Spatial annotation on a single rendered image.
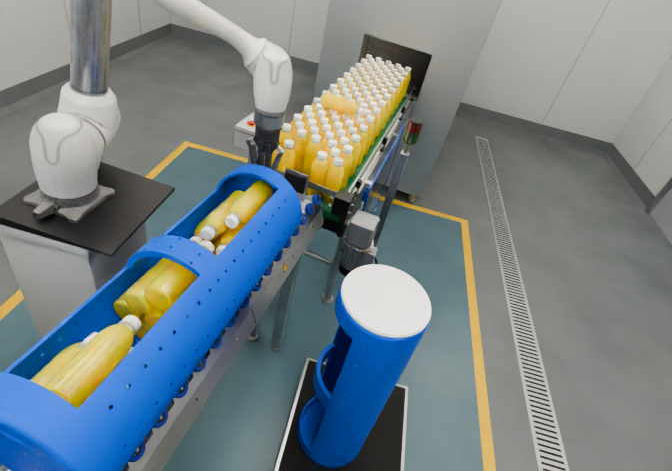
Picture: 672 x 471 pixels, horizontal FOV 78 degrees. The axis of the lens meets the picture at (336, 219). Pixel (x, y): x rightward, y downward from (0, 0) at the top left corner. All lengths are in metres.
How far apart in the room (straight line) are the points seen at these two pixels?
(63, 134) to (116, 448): 0.84
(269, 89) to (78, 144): 0.56
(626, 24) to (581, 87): 0.75
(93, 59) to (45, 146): 0.28
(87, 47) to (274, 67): 0.55
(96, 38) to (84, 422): 1.00
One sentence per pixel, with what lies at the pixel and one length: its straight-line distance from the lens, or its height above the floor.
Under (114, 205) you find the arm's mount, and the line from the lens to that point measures 1.51.
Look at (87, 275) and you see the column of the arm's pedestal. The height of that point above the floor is 0.87.
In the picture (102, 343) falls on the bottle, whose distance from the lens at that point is 0.93.
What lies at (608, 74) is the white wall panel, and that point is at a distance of 6.13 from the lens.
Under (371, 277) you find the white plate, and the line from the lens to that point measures 1.30.
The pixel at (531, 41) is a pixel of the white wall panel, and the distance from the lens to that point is 5.77.
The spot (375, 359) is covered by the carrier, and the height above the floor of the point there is 0.92.
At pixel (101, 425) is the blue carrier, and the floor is 1.18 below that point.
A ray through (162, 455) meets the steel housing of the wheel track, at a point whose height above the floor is 0.87.
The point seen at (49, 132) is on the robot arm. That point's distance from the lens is 1.37.
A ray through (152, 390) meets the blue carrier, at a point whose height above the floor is 1.15.
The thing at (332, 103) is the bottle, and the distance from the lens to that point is 2.08.
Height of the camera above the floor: 1.94
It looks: 37 degrees down
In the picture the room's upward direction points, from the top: 15 degrees clockwise
